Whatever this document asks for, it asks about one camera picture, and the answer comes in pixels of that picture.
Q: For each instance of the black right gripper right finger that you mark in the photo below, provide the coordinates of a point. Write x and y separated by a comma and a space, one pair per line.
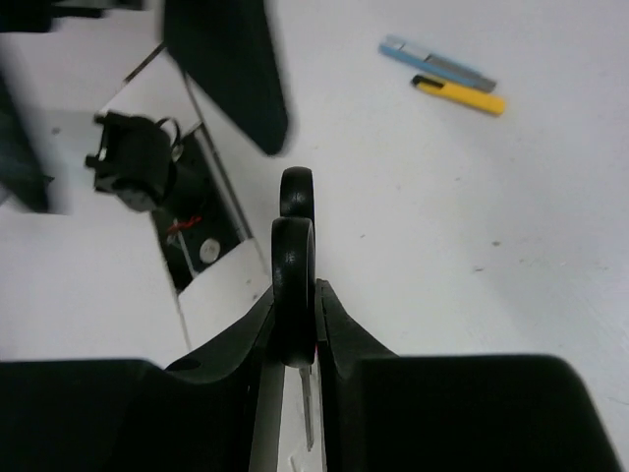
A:
385, 412

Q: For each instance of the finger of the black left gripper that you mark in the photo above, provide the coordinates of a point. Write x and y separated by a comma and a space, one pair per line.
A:
22, 172
226, 48

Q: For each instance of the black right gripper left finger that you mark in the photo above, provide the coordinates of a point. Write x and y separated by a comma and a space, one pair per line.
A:
212, 410

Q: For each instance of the black handled scissors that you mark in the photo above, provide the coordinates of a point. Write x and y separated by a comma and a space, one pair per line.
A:
293, 281

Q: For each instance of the light blue pen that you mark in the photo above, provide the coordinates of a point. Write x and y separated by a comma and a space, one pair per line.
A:
429, 62

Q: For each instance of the yellow utility knife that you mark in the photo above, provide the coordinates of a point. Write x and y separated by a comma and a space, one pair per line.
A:
485, 102

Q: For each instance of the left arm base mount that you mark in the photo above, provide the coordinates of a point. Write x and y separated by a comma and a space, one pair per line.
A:
171, 174

